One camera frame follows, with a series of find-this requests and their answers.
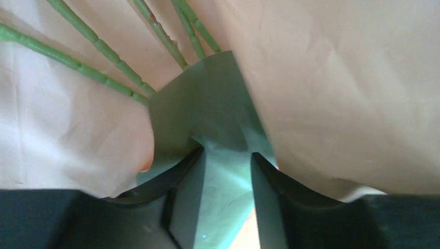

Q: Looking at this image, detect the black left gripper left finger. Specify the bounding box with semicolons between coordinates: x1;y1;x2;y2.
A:
1;148;205;248

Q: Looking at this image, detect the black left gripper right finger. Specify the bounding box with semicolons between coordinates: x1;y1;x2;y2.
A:
251;153;439;248

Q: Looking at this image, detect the green and peach wrapping paper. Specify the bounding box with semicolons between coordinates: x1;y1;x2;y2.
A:
1;1;439;248

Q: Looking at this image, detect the pink fake flower bunch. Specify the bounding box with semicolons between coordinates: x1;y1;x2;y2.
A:
1;1;221;106

